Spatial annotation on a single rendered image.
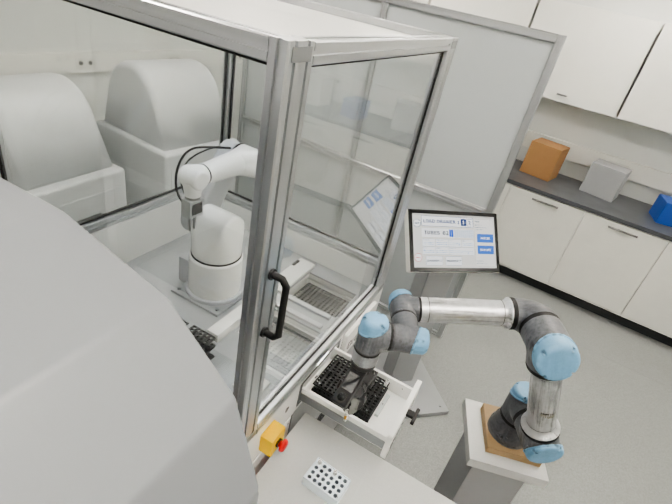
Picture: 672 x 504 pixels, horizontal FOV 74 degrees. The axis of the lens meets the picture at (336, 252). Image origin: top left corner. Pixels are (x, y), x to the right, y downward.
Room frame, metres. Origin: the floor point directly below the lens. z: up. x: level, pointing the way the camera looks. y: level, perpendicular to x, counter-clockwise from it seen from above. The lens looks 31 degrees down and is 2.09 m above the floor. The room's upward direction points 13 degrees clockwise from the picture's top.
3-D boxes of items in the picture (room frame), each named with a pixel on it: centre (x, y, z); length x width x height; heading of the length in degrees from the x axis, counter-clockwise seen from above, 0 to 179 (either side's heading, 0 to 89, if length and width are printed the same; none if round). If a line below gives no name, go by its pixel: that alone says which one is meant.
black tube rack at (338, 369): (1.13, -0.16, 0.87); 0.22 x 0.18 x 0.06; 68
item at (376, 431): (1.13, -0.15, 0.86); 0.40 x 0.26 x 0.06; 68
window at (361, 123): (1.22, -0.03, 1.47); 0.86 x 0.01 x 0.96; 158
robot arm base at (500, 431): (1.16, -0.76, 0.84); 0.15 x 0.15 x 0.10
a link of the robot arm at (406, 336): (0.97, -0.24, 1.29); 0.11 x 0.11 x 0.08; 6
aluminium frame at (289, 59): (1.39, 0.39, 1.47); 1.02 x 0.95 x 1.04; 158
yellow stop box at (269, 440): (0.86, 0.06, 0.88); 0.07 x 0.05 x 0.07; 158
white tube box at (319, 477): (0.82, -0.13, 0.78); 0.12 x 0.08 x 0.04; 65
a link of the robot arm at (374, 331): (0.94, -0.15, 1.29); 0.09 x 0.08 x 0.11; 96
